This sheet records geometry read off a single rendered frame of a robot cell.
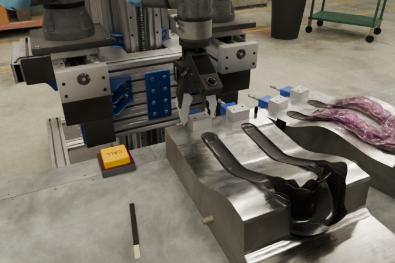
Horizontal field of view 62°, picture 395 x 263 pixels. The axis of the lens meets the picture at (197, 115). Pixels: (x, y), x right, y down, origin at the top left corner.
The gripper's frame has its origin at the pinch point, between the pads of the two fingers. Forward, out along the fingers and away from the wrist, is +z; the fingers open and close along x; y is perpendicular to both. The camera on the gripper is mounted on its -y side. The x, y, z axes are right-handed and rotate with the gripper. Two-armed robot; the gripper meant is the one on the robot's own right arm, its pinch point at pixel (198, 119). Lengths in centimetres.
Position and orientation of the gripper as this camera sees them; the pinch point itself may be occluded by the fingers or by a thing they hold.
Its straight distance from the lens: 81.7
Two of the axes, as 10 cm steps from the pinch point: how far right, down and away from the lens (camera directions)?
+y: -4.0, -4.4, 8.0
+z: 0.0, 8.7, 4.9
